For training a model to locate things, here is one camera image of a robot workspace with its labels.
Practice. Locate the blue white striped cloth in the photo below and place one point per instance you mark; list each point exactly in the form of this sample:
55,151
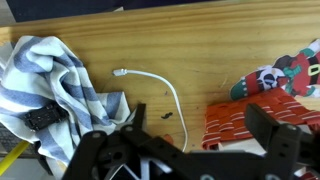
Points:
40,66

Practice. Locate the small black moustache sticker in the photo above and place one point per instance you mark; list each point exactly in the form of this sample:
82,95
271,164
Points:
166,115

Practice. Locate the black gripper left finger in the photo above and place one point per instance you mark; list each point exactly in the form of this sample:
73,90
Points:
100,156

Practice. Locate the black rug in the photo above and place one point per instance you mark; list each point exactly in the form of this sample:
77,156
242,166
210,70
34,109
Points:
83,6

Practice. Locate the red woven basket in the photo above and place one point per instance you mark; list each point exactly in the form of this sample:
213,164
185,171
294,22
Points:
230,123

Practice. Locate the black clip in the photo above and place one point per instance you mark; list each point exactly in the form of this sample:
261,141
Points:
45,116

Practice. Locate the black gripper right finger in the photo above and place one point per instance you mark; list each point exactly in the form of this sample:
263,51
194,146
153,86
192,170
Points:
283,146

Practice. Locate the yellow post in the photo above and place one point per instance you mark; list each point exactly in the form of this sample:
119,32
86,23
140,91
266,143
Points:
11,158

